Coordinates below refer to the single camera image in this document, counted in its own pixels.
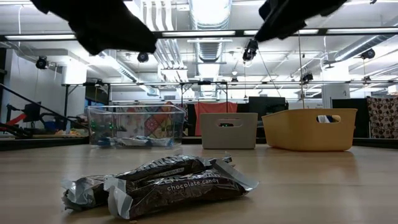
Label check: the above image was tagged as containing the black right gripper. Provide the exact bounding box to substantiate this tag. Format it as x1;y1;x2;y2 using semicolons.
254;0;348;43

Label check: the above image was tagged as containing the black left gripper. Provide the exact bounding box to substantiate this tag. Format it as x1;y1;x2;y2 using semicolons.
30;0;158;56

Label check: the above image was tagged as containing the blue white Hershey's bar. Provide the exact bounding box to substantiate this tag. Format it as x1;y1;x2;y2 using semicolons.
149;137;175;147
114;136;153;147
95;137;118;147

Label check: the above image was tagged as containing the white ceiling light strip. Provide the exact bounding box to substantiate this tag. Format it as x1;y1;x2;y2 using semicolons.
4;34;77;40
161;30;236;37
326;27;398;34
244;29;320;35

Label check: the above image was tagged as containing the thin metal pole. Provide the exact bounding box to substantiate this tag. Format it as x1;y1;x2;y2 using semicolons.
297;30;305;110

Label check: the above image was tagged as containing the clear plastic bin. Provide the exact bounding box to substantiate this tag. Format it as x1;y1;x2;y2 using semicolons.
86;105;187;149

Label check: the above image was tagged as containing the colourful patchwork quilt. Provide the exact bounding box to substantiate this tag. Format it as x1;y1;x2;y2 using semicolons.
114;101;187;138

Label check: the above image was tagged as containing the white pillar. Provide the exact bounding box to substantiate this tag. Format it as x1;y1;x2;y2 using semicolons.
321;83;351;109

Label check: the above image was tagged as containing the orange cloth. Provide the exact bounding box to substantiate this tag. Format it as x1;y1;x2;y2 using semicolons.
194;101;239;137

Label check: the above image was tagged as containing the black diagonal brace bar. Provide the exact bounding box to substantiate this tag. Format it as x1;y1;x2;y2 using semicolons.
0;81;91;131

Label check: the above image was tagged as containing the yellow plastic basket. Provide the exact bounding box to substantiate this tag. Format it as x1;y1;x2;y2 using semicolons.
261;108;358;152

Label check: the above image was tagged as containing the grey plastic basket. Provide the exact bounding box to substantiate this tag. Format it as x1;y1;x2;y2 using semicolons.
200;112;259;150

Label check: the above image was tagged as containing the small black monitor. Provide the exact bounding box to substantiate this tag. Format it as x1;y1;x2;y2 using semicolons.
22;101;42;123

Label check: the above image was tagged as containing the brown polka dot cloth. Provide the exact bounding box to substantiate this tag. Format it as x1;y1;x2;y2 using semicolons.
366;95;398;139

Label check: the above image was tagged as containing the red bar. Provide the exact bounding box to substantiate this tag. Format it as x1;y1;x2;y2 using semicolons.
0;113;24;131

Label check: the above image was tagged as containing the white rectangular air duct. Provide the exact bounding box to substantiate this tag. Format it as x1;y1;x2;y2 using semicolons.
90;51;160;97

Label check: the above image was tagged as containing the silver round ventilation duct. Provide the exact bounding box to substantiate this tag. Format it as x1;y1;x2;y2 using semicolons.
188;0;233;100
334;33;398;62

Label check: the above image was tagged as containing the black aluminium rig frame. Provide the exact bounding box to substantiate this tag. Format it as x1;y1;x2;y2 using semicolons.
0;27;398;152

